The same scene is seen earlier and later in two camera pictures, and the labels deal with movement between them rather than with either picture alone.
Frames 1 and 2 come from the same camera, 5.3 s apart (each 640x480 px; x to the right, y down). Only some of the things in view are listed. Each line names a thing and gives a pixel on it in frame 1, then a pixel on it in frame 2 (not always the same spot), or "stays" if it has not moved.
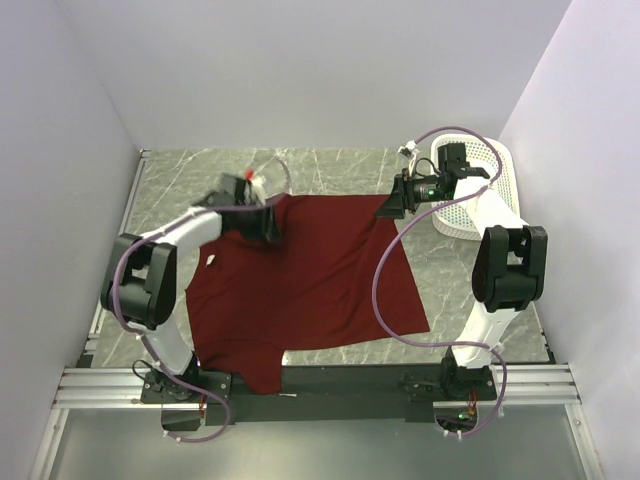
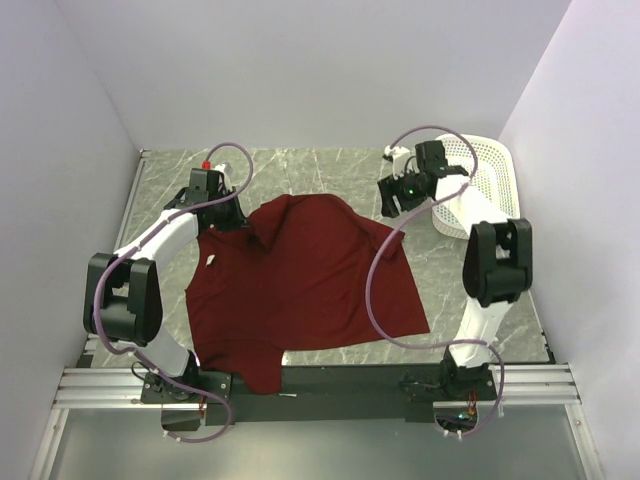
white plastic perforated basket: [486, 155] stays
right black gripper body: [419, 191] stays
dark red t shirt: [248, 301] stays
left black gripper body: [254, 225] to [228, 215]
